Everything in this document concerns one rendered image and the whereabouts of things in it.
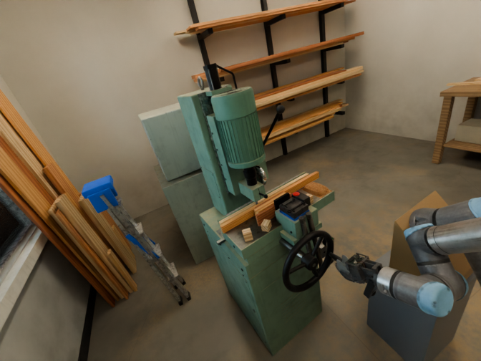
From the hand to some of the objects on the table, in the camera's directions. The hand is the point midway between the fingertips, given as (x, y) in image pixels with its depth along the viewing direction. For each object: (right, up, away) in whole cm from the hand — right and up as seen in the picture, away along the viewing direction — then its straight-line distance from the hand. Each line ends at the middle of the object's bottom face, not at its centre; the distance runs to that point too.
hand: (338, 266), depth 95 cm
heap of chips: (0, +31, +28) cm, 42 cm away
